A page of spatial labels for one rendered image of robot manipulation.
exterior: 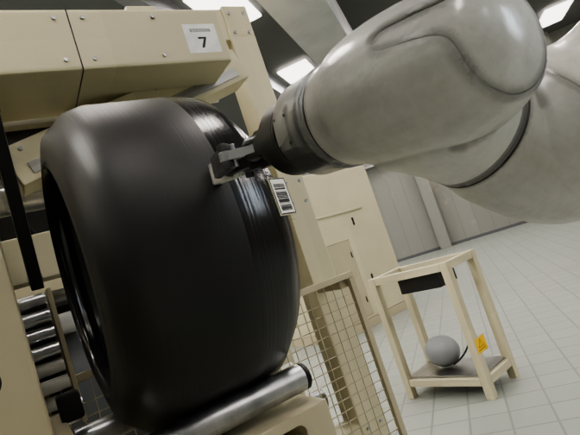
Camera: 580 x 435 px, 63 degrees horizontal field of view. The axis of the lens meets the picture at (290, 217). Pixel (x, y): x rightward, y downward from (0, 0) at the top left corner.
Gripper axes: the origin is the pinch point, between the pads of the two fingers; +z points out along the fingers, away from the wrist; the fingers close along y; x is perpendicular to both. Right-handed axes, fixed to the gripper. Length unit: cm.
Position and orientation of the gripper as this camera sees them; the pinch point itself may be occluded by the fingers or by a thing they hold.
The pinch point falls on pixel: (224, 169)
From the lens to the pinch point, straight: 63.1
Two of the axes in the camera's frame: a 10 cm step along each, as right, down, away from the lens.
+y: -8.2, 2.3, -5.2
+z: -5.1, 1.0, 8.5
